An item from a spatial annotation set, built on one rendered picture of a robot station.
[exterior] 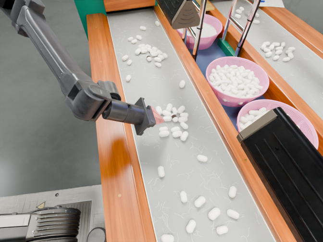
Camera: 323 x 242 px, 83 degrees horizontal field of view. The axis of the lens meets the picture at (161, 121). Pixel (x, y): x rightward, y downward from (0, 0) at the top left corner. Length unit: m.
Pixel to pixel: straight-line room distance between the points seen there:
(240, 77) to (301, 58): 0.36
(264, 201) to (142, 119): 0.41
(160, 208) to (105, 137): 0.29
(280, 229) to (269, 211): 0.04
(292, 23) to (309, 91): 0.53
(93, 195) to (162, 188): 0.40
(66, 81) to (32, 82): 1.82
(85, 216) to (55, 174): 0.74
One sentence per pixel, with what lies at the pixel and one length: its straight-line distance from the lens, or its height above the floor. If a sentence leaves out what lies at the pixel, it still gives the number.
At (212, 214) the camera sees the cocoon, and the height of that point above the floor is 0.76.
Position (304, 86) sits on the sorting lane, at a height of 0.74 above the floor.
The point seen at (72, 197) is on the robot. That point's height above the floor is 0.47.
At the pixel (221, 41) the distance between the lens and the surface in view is 1.18.
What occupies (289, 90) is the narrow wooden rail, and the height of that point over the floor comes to 0.77.
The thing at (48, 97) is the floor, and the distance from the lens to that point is 2.07.
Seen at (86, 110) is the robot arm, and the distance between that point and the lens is 0.46.
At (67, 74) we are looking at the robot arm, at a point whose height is 1.02.
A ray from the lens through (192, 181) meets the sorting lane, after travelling 0.60.
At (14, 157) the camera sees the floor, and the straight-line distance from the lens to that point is 1.82.
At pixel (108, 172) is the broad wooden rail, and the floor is 0.76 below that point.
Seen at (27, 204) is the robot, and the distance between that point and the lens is 1.02.
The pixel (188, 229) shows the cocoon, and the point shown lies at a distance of 0.56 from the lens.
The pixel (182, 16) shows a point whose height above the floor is 1.07.
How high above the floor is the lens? 1.31
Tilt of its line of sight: 55 degrees down
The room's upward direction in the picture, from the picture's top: straight up
